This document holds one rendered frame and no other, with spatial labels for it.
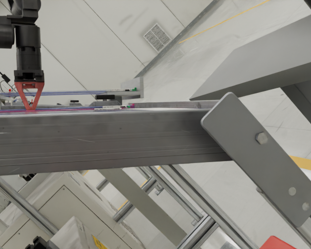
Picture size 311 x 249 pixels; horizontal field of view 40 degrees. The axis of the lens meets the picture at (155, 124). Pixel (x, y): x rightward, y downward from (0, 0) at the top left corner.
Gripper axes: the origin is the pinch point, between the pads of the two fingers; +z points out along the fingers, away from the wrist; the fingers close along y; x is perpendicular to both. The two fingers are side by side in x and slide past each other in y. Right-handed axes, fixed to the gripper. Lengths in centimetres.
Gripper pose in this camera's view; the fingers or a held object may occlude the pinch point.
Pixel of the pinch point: (30, 109)
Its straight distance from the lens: 105.8
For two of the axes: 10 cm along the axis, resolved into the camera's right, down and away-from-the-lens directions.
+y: 2.5, 0.5, -9.7
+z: 0.2, 10.0, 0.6
